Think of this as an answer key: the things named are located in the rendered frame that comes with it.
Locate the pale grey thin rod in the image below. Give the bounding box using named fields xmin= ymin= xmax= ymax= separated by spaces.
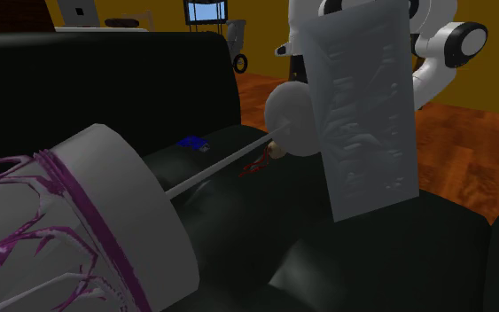
xmin=163 ymin=121 xmax=292 ymax=200

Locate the white table with grey laptop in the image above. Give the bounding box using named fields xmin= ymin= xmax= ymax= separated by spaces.
xmin=54 ymin=0 xmax=155 ymax=34

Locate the small blue object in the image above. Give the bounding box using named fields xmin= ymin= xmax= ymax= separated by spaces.
xmin=175 ymin=135 xmax=211 ymax=153

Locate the grey embossed rectangular panel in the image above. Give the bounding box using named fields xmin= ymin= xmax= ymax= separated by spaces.
xmin=297 ymin=0 xmax=421 ymax=224

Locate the pale grey sphere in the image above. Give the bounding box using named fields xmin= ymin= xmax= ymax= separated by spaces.
xmin=263 ymin=80 xmax=321 ymax=158

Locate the black sofa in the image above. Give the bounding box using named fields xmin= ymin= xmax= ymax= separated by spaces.
xmin=0 ymin=29 xmax=499 ymax=312

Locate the beige ball with red cords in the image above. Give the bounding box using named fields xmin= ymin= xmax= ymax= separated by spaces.
xmin=238 ymin=141 xmax=288 ymax=179

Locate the white cylinder with purple pattern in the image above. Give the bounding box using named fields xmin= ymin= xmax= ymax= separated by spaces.
xmin=0 ymin=122 xmax=201 ymax=312

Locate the black cart with blue screen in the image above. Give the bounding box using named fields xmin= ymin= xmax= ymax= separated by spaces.
xmin=183 ymin=0 xmax=229 ymax=36

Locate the grey wheeled appliance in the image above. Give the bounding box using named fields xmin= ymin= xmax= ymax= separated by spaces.
xmin=224 ymin=19 xmax=250 ymax=75

